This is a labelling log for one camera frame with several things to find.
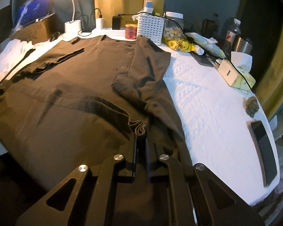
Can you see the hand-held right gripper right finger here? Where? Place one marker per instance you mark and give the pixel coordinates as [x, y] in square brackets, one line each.
[148, 155]

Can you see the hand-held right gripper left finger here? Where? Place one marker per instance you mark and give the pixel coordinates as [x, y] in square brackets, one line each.
[134, 153]

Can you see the brown t-shirt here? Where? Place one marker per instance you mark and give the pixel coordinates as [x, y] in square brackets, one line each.
[85, 87]

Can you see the white textured table cloth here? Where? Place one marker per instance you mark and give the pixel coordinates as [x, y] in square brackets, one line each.
[202, 94]

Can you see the black smartphone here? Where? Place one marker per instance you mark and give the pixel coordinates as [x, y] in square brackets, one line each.
[202, 60]

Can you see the small brown-green lump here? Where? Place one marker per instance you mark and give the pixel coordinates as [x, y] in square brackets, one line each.
[251, 105]

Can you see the yellow snack bag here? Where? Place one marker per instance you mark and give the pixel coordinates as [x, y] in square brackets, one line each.
[179, 45]

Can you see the black tablet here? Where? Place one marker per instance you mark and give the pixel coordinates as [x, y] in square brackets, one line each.
[264, 150]

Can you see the red tin can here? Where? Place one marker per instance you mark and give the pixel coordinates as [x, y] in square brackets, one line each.
[131, 31]

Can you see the white power strip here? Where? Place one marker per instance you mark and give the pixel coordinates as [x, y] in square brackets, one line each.
[108, 31]

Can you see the white plastic basket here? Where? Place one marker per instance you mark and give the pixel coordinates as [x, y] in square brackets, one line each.
[151, 28]

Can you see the pale wet wipes pack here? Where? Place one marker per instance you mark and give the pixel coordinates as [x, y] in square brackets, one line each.
[206, 42]

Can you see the clear jar with white lid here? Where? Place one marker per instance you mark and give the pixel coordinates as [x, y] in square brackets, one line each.
[173, 27]

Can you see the black power adapter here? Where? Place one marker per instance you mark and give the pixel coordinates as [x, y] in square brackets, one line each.
[116, 23]

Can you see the yellow-green tissue box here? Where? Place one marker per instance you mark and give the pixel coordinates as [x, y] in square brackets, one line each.
[244, 61]

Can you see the white charger plug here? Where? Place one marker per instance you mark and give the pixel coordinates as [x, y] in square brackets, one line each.
[99, 23]

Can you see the white desk lamp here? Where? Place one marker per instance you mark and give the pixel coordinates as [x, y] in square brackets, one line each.
[73, 26]

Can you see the clear plastic water bottle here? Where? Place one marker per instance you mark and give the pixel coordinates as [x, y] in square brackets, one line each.
[232, 37]

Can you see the steel tumbler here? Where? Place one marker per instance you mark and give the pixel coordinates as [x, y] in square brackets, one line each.
[243, 45]

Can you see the blue and white bottle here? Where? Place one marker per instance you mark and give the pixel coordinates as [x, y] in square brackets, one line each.
[149, 7]

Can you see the brown cardboard box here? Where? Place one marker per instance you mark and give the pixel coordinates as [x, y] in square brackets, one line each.
[35, 31]

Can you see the white crumpled cloth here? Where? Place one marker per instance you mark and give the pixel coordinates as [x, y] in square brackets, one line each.
[11, 51]

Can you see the blue computer monitor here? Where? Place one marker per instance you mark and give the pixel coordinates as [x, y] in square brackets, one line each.
[35, 9]

